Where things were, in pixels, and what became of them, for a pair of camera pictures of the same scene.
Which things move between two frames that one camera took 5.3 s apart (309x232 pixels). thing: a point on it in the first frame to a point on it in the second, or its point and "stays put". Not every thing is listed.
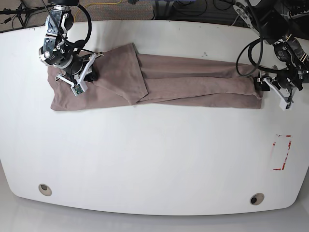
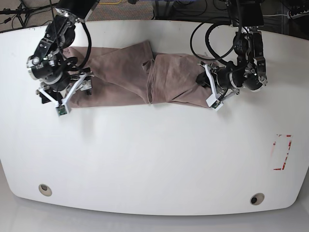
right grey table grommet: (257, 198) stays put
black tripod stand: (21, 9) stays put
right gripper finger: (261, 85) to (203, 79)
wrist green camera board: (284, 105) to (216, 104)
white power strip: (295, 16) stays put
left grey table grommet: (45, 189) stays put
